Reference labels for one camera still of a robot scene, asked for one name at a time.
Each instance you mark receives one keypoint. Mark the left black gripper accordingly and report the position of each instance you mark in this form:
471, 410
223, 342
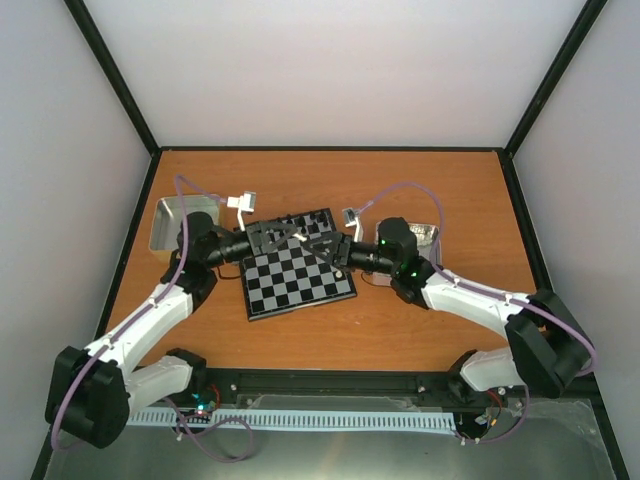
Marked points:
255, 232

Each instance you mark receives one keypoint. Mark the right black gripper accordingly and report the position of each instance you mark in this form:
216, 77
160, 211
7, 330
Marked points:
339, 247

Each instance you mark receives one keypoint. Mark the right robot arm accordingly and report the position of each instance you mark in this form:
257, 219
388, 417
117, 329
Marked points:
546, 348

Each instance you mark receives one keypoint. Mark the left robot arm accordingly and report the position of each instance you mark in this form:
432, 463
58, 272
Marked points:
94, 390

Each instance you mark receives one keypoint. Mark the black chess piece set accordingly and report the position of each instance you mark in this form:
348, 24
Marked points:
311, 224

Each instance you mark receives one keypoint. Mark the pink tin with white pieces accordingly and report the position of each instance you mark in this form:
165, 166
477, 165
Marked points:
425, 235

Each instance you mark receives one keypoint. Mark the black and silver chessboard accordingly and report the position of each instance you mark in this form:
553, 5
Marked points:
290, 279

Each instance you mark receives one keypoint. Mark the empty silver metal tin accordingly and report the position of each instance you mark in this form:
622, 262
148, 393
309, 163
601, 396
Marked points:
167, 220

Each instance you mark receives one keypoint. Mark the light blue cable duct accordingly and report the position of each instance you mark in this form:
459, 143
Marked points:
325, 421

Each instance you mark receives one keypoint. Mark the black frame post left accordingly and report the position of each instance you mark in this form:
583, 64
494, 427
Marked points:
100, 50

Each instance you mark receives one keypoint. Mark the black frame post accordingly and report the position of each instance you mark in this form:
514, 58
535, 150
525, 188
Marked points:
100, 50
570, 46

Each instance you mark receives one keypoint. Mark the black frame post right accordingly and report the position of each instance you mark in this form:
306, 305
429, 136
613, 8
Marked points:
570, 46

